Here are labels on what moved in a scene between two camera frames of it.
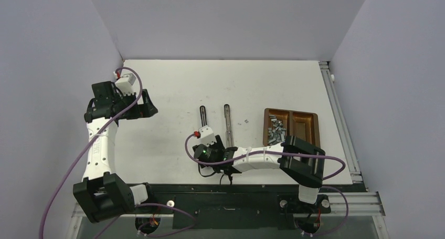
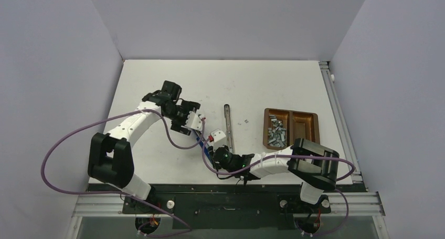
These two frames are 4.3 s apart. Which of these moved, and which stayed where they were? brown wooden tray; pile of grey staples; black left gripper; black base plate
Moved: black left gripper
Stayed: black base plate; brown wooden tray; pile of grey staples
